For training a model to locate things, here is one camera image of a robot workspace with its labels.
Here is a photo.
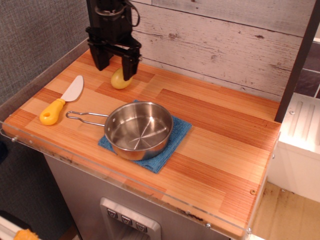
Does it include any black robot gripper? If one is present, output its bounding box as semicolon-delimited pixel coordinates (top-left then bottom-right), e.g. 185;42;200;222
89;6;141;81

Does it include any yellow toy potato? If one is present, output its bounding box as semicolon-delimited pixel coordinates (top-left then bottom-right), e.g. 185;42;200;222
110;67;133;90

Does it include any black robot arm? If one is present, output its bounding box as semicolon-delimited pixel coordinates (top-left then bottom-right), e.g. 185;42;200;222
85;0;142;81

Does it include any stainless steel pan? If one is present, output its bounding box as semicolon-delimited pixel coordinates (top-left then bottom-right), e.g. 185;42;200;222
65;101;174;161

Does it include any clear acrylic table guard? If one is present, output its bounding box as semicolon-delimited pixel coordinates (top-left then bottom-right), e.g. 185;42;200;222
3;118;280;240

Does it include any grey toy fridge cabinet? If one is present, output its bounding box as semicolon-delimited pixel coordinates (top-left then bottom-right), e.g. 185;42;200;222
45;155;228;240

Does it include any silver dispenser button panel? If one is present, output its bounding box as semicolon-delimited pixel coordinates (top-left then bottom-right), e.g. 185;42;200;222
99;197;162;240

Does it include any orange object bottom left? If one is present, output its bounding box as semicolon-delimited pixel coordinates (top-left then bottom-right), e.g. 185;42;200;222
13;229;39;240

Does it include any white toy sink unit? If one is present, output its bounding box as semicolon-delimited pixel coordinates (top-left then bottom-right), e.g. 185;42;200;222
267;93;320;202

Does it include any dark left frame post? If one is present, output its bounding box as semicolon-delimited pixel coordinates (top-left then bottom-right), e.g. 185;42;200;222
86;0;100;69

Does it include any dark frame post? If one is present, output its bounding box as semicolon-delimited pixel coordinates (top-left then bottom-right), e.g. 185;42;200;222
86;0;100;69
274;0;320;123

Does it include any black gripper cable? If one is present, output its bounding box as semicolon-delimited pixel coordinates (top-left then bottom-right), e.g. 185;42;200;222
124;0;140;28

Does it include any yellow handled toy knife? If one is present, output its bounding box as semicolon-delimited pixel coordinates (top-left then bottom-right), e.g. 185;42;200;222
39;75;84;126

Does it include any dark right frame post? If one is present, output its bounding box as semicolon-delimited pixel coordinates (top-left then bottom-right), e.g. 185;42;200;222
274;0;320;123

